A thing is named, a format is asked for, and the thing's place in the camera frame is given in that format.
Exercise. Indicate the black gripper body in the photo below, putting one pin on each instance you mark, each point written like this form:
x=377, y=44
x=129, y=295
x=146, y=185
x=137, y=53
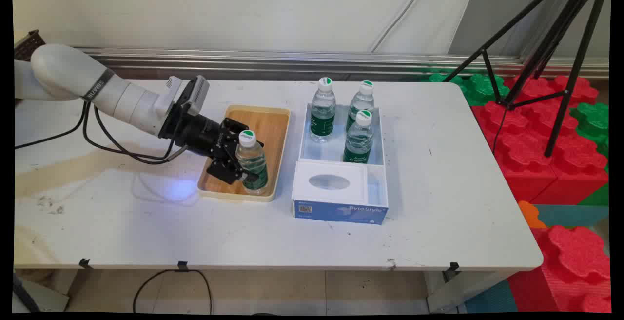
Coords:
x=195, y=132

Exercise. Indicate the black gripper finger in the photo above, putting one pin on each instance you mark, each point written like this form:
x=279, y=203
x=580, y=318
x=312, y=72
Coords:
x=225, y=169
x=234, y=129

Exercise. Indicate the water bottle green label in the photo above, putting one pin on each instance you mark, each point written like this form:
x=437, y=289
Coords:
x=361, y=103
x=358, y=144
x=253, y=156
x=322, y=115

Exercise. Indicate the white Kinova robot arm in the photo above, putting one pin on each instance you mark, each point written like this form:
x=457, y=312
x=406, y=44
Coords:
x=73, y=73

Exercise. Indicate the wooden tray cream rim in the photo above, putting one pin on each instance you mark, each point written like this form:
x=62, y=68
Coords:
x=268, y=125

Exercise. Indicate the white acrylic organizer box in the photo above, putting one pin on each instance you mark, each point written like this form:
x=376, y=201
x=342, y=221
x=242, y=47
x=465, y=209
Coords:
x=321, y=151

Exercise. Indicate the black table edge clip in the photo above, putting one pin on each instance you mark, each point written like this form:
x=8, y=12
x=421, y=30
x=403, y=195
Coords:
x=453, y=267
x=85, y=263
x=182, y=266

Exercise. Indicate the blue ByteStyle tissue box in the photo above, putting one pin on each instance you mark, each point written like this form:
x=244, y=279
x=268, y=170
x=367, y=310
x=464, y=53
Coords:
x=341, y=212

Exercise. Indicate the brown wicker basket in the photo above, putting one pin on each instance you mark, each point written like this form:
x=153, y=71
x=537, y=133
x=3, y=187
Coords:
x=29, y=47

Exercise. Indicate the grey metal table leg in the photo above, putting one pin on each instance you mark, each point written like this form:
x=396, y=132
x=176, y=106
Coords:
x=73, y=288
x=458, y=293

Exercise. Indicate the green foam block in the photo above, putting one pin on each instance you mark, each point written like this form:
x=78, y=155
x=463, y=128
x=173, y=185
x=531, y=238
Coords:
x=482, y=88
x=592, y=117

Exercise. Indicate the large red foam block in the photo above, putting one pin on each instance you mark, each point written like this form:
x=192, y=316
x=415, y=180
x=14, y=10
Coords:
x=526, y=154

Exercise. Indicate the teal foam floor mat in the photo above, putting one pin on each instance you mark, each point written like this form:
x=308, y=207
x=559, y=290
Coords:
x=492, y=300
x=570, y=215

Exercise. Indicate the orange foam piece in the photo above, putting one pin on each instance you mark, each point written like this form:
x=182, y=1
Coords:
x=529, y=212

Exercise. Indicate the black tripod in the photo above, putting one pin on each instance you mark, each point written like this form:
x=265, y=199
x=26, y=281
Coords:
x=577, y=66

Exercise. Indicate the green foam floor mat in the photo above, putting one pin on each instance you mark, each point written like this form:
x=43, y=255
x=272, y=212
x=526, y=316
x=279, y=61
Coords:
x=597, y=197

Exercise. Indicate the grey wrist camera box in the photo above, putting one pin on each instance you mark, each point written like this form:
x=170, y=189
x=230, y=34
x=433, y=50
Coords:
x=199, y=93

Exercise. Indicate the aluminium wall rail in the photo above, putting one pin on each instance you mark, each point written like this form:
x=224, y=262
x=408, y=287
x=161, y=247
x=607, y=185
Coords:
x=292, y=61

